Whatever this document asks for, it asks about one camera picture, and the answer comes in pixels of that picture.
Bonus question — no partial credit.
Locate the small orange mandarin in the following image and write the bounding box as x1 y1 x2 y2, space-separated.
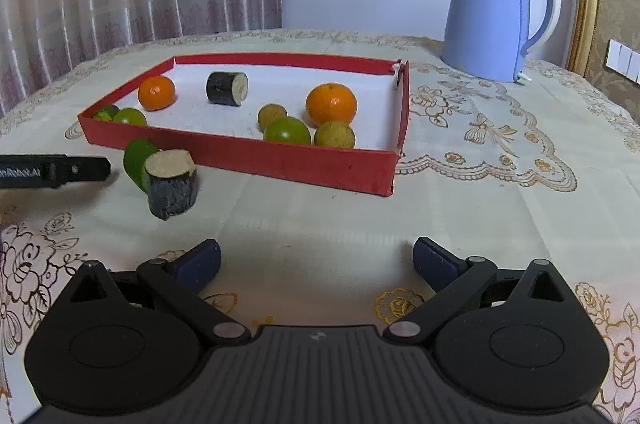
138 76 177 111

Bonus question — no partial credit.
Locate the dark green avocado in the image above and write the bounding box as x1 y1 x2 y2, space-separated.
92 105 119 122

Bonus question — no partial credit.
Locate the dark log piece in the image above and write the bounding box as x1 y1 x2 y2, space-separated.
143 149 198 221
205 71 248 107

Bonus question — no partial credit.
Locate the light blue electric kettle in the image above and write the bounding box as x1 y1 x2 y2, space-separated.
442 0 562 83

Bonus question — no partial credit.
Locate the white wall switch panel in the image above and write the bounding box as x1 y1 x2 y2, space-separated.
605 39 640 84

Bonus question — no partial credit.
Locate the yellow-green round fruit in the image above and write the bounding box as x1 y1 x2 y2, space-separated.
314 120 356 149

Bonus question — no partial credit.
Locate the cream embroidered tablecloth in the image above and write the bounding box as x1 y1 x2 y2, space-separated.
1 30 639 423

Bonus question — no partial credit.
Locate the green cucumber piece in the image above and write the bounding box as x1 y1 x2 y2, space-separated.
122 138 160 192

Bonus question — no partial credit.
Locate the green lime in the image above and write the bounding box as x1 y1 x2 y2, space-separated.
264 115 311 145

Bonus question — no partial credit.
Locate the red shallow box tray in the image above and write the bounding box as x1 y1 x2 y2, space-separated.
78 53 410 197

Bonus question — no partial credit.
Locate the small brown longan fruit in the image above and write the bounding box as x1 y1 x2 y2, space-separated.
257 104 288 132

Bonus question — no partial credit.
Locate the green tomato-like fruit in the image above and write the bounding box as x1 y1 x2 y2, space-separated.
113 107 148 126

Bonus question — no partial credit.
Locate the large orange mandarin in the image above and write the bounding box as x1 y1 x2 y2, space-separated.
305 83 358 126

